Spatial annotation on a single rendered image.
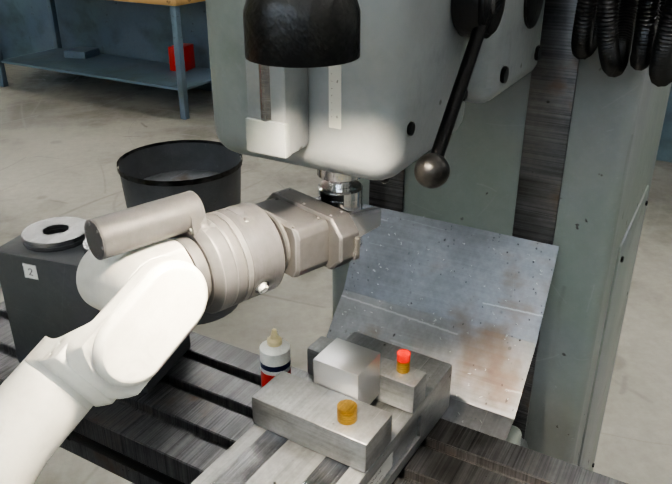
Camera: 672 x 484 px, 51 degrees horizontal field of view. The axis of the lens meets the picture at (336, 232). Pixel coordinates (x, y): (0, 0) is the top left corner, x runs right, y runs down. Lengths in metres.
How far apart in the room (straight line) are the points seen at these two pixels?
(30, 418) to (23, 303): 0.50
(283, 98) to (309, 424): 0.37
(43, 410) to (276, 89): 0.30
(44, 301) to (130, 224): 0.47
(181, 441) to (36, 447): 0.38
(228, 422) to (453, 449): 0.29
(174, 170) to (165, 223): 2.43
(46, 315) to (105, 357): 0.50
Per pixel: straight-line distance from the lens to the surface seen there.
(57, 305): 1.04
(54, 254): 1.02
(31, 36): 7.91
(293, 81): 0.59
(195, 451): 0.93
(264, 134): 0.60
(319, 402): 0.81
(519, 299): 1.09
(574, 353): 1.16
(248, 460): 0.81
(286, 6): 0.42
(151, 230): 0.60
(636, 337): 3.00
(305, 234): 0.66
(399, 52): 0.58
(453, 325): 1.11
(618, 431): 2.51
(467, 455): 0.93
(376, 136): 0.59
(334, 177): 0.71
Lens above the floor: 1.54
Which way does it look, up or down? 25 degrees down
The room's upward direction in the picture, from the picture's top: straight up
